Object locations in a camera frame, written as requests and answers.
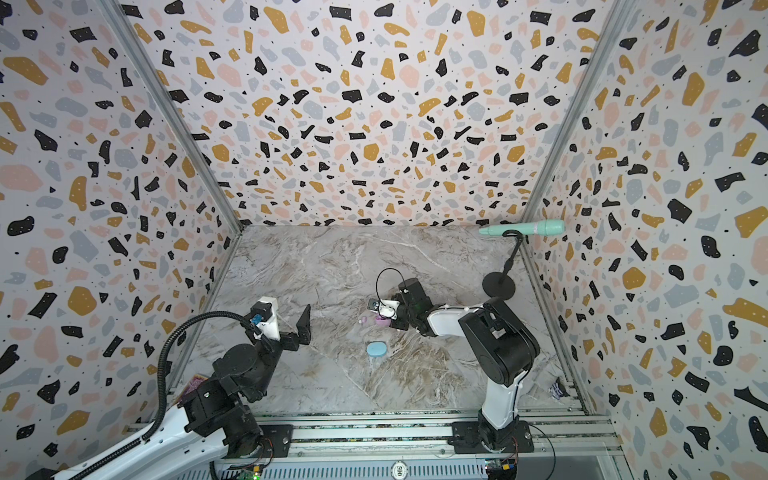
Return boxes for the blue earbud charging case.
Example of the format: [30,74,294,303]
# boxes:
[366,341,388,358]

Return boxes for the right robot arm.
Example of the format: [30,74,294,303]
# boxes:
[374,278,540,451]

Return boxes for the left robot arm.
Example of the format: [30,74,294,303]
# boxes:
[31,297,312,479]

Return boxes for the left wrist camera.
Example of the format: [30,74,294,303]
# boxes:
[247,296,280,341]

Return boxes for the colourful packet at wall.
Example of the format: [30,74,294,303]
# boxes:
[180,374,208,398]

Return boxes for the small packet right wall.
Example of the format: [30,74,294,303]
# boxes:
[550,378,570,400]

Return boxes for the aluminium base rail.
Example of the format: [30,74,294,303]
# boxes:
[94,411,633,479]

